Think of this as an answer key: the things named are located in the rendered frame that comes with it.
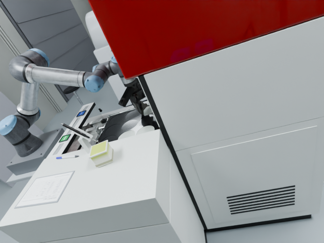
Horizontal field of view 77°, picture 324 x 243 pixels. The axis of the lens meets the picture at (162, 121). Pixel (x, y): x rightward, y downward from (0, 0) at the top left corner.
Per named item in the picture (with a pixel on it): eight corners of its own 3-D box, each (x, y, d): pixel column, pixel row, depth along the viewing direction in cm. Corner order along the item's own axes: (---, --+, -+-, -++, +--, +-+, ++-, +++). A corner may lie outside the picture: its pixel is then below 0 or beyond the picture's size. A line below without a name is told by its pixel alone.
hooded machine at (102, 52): (159, 100, 331) (119, -2, 251) (121, 111, 345) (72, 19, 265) (161, 81, 396) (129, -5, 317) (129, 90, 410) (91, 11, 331)
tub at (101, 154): (114, 151, 88) (107, 139, 84) (114, 162, 82) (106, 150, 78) (99, 156, 88) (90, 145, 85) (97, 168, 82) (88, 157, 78)
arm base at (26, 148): (14, 159, 127) (2, 148, 121) (28, 143, 139) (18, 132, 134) (34, 154, 124) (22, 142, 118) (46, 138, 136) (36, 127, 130)
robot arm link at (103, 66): (86, 72, 100) (105, 65, 97) (94, 63, 109) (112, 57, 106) (94, 86, 105) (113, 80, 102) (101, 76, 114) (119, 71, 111)
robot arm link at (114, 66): (111, 54, 106) (126, 49, 103) (120, 73, 111) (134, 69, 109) (106, 59, 99) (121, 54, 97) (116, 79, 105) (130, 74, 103)
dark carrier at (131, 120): (159, 102, 126) (159, 101, 126) (156, 137, 98) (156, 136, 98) (110, 116, 133) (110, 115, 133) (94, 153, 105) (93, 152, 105)
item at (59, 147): (103, 117, 154) (94, 101, 147) (75, 173, 109) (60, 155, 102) (92, 120, 156) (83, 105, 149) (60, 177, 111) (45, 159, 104)
